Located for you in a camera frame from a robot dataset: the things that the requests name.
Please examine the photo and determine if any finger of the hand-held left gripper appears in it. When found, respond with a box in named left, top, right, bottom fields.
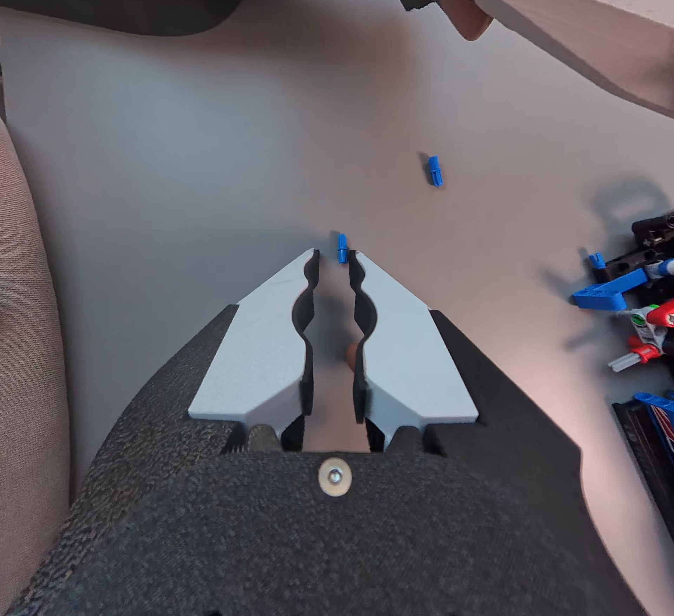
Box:
left=474, top=0, right=674, bottom=117

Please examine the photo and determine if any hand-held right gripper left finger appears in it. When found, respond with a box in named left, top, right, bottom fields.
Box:
left=188, top=248, right=321, bottom=439

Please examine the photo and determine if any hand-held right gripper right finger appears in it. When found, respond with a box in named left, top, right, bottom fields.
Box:
left=349, top=250, right=480, bottom=451

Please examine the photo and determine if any grey desk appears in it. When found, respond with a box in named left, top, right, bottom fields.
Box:
left=0, top=0, right=674, bottom=616

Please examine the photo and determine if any person's left hand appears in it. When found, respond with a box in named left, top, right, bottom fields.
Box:
left=436, top=0, right=494, bottom=42

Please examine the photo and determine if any person's beige hoodie torso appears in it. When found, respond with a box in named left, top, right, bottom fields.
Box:
left=0, top=118, right=72, bottom=601

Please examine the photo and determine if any toy brick race car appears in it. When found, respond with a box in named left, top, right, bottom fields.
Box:
left=571, top=210, right=674, bottom=539

